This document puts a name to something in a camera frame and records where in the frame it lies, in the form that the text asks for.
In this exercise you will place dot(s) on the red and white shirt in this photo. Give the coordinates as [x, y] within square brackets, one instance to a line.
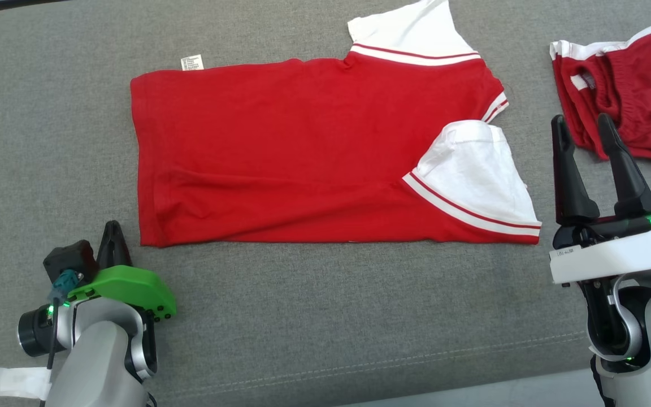
[274, 158]

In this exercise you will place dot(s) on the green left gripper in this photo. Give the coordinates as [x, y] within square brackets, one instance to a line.
[127, 285]

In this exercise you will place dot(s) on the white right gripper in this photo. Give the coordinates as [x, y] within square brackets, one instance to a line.
[619, 254]

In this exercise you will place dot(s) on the red shorts with white stripe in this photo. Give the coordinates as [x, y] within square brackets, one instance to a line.
[647, 85]

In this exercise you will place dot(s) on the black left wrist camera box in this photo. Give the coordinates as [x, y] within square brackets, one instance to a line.
[71, 257]

